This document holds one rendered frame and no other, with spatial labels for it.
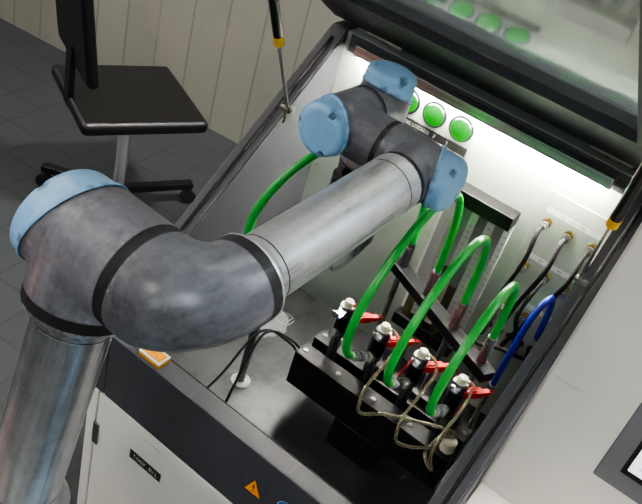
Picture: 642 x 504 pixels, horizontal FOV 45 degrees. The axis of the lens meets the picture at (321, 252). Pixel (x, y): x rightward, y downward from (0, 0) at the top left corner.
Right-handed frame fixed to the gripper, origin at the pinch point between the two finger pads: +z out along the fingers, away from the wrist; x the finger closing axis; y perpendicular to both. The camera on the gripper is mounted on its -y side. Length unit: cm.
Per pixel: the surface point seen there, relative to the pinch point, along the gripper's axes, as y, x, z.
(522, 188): -34.6, 15.1, -11.1
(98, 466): 19, -28, 64
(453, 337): -16.2, 19.5, 12.3
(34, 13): -179, -306, 109
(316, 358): -3.3, 0.9, 24.2
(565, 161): -31.6, 20.4, -20.8
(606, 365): -9.6, 43.6, -4.3
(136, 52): -187, -234, 101
